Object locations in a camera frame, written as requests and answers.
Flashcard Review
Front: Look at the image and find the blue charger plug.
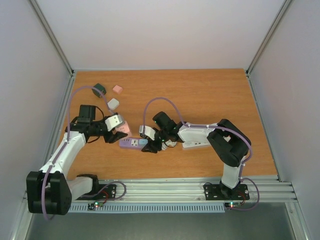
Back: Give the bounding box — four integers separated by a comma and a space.
138, 138, 149, 148

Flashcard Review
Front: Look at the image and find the pink cube socket adapter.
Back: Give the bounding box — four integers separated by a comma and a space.
115, 121, 131, 135

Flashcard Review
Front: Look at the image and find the purple power strip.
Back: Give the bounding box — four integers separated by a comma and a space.
119, 137, 142, 150

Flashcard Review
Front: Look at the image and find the white travel adapter plug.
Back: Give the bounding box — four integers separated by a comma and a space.
107, 98, 120, 111

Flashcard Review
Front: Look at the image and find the white power strip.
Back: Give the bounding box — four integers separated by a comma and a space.
182, 141, 211, 150

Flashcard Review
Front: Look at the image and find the pink charger plug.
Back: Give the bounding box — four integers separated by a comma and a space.
112, 85, 123, 94

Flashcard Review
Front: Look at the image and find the green cube plug adapter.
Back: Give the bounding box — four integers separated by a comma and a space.
92, 83, 107, 98

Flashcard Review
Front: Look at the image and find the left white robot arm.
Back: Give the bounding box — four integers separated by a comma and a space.
26, 105, 127, 219

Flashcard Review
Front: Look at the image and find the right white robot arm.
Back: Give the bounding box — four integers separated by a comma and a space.
139, 111, 252, 199

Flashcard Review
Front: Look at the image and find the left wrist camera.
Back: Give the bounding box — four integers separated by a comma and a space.
104, 114, 125, 132

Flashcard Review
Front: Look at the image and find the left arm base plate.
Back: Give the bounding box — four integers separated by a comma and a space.
76, 184, 117, 201

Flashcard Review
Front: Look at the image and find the blue slotted cable duct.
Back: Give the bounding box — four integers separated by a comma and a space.
69, 202, 225, 214

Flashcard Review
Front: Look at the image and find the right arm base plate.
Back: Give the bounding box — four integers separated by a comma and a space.
203, 182, 250, 201

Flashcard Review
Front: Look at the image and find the aluminium rail frame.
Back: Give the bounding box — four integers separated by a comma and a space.
11, 175, 311, 240

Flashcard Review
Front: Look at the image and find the left frame post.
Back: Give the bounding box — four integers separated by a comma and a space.
28, 0, 74, 76

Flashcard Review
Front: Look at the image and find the frame post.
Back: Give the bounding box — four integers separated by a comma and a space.
245, 0, 294, 78
28, 0, 74, 76

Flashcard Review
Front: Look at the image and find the right frame post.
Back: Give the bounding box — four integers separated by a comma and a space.
245, 0, 294, 78

